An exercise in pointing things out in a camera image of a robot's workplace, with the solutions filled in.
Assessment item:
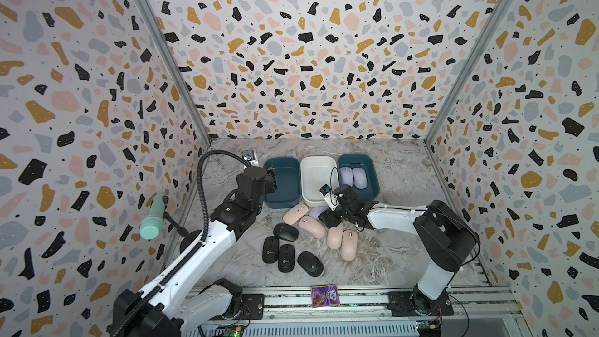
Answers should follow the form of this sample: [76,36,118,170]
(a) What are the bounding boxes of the black mouse middle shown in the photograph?
[278,244,296,273]

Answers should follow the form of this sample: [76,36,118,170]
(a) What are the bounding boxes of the black mouse far left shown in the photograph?
[262,236,280,264]

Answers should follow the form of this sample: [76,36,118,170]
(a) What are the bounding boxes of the purple mouse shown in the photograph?
[338,166,354,187]
[308,206,329,220]
[352,167,368,190]

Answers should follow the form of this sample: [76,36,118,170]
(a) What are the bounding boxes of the mint green bottle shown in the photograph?
[140,193,168,240]

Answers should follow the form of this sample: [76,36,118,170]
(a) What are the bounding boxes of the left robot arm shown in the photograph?
[108,166,276,336]

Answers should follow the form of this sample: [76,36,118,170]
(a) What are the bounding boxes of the purple mouse front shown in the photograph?
[352,167,368,190]

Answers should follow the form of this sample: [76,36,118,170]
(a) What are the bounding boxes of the pink mouse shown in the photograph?
[299,216,327,240]
[326,223,344,250]
[339,230,359,261]
[283,203,309,226]

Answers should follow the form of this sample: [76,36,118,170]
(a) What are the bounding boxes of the colourful small card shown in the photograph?
[310,285,341,308]

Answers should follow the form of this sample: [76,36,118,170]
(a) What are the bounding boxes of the left teal storage box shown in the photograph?
[265,157,302,209]

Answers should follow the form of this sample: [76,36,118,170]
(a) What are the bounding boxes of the black corrugated cable hose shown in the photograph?
[109,150,249,337]

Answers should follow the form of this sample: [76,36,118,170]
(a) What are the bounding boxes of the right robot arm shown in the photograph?
[319,185,480,315]

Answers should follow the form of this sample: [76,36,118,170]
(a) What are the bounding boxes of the white storage box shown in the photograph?
[300,155,339,208]

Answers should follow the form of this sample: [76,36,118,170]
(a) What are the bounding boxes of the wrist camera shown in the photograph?
[242,150,260,167]
[319,184,338,211]

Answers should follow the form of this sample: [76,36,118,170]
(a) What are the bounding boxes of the black mouse right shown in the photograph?
[297,251,324,277]

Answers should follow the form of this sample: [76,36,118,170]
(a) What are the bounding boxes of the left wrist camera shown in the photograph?
[242,150,260,167]

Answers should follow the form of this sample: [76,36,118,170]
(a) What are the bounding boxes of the teal storage box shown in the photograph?
[265,157,302,209]
[338,154,380,202]

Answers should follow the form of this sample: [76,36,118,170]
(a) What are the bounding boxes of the right teal storage box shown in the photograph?
[338,154,380,202]

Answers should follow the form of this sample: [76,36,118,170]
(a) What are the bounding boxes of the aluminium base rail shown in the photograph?
[135,284,527,337]

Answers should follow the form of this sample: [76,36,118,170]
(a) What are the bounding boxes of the black mouse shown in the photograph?
[273,223,299,242]
[297,251,324,277]
[262,236,280,264]
[278,244,296,273]

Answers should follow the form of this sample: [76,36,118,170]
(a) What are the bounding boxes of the black mouse upper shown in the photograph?
[273,223,299,242]

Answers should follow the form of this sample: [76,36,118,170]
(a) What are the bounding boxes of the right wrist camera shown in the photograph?
[319,184,338,211]

